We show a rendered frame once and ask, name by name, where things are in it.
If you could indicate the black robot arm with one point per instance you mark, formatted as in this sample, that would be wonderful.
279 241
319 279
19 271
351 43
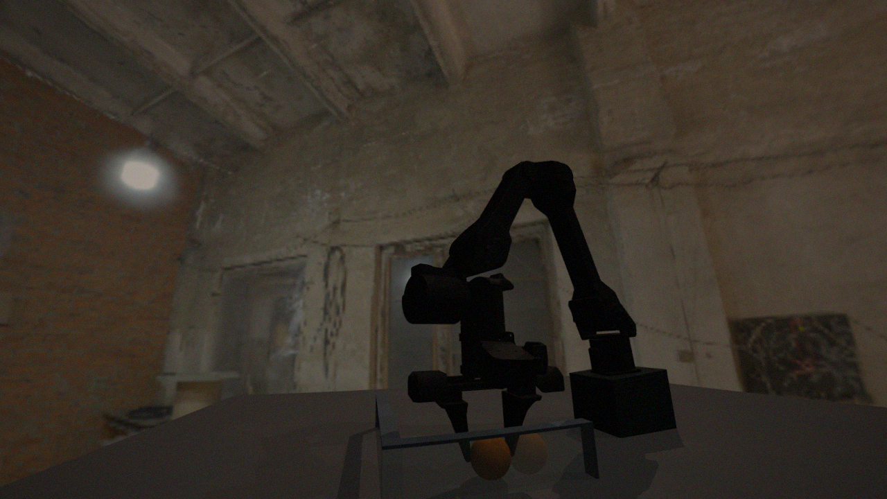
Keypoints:
443 295

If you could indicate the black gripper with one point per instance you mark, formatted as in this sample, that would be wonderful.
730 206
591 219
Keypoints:
446 391

